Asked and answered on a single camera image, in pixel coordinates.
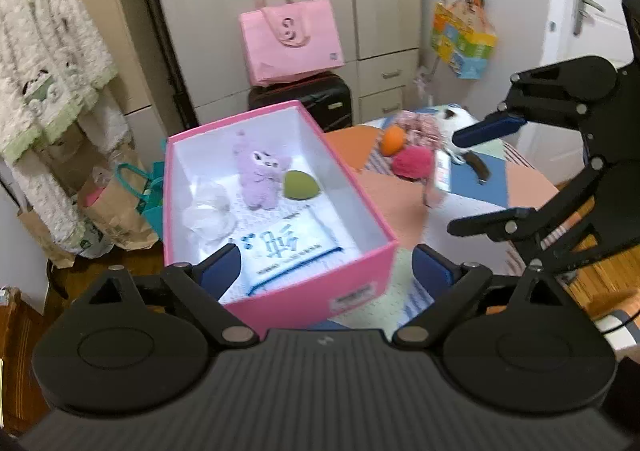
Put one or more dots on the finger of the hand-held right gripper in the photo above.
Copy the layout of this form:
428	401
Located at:
487	128
500	225

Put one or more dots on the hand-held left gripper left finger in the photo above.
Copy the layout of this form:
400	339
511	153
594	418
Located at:
225	263

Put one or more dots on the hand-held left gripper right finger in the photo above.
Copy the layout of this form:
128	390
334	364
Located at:
432	263

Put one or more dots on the white blue tissue pack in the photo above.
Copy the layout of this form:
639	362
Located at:
285	251

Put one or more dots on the pink cardboard box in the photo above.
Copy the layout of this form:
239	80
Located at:
300	303

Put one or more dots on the purple plush toy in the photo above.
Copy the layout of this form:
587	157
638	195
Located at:
257	181

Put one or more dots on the green makeup sponge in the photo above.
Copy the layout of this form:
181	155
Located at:
300	185

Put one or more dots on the white sheep plush toy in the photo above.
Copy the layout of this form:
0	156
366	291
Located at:
465	113

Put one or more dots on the small white red packet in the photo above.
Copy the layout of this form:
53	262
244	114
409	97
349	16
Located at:
442	171

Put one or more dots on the floral fabric scrunchie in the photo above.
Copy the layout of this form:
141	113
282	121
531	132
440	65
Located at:
425	128

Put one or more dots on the patchwork tablecloth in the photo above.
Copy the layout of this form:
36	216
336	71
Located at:
395	201

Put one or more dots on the pink pom-pom ball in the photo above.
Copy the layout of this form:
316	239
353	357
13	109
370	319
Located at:
411	162

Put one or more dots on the teal paper bag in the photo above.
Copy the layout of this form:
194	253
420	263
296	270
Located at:
152	218

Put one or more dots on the colourful gift bag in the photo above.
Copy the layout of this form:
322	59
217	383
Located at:
465	46

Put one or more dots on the orange makeup sponge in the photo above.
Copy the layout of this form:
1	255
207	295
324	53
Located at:
392	140

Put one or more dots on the brown paper bag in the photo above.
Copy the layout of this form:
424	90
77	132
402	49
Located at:
45	241
120	216

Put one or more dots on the black suitcase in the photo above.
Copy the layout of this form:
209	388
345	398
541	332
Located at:
325	101

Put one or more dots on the pink tote bag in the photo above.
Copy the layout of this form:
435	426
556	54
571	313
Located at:
295	46

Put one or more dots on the beige cabinet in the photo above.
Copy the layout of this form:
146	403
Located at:
115	56

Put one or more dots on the grey wooden wardrobe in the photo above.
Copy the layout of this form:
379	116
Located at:
210	6

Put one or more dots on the white green fluffy robe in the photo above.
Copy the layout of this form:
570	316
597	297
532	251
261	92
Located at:
45	56

